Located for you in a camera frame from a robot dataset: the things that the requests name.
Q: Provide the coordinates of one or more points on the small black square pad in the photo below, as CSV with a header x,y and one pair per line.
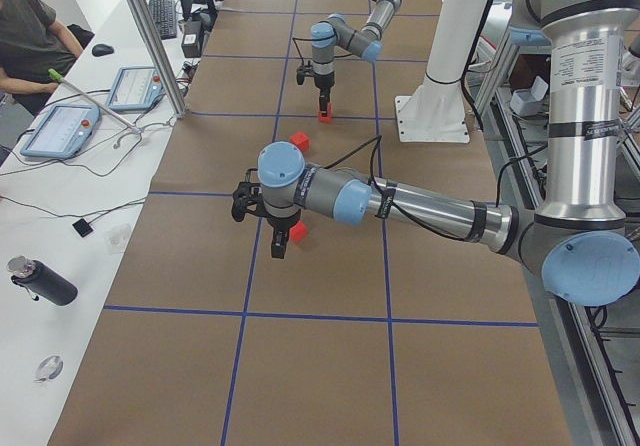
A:
x,y
82,227

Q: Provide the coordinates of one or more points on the near teach pendant tablet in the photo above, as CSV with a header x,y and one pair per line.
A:
x,y
63,132

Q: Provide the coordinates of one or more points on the black water bottle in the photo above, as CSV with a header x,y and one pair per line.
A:
x,y
41,281

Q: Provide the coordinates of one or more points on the black computer mouse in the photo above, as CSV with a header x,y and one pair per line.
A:
x,y
100,50

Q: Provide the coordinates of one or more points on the green tipped metal rod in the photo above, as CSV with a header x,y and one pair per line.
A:
x,y
58,78

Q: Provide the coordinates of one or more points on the far teach pendant tablet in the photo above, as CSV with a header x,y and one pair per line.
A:
x,y
135,89

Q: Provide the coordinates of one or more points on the brown paper table mat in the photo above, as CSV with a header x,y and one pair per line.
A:
x,y
379,334

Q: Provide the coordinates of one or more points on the teach pendant tablet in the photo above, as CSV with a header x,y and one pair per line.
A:
x,y
63,132
135,89

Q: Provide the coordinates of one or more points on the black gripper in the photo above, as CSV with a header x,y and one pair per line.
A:
x,y
279,225
323,84

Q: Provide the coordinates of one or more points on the black power adapter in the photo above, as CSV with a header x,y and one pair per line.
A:
x,y
191,42

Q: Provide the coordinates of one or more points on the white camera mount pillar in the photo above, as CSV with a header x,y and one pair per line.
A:
x,y
435,112

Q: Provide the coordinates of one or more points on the white box on shelf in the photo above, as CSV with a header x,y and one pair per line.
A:
x,y
528,102

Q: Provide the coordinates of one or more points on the seated person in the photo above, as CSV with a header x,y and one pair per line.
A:
x,y
34,41

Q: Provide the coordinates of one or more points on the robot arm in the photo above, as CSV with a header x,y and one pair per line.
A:
x,y
334,31
426,175

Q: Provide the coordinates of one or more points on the black keyboard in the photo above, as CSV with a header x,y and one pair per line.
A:
x,y
163,14

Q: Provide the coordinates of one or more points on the clear plastic packet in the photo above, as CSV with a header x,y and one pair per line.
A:
x,y
117,238

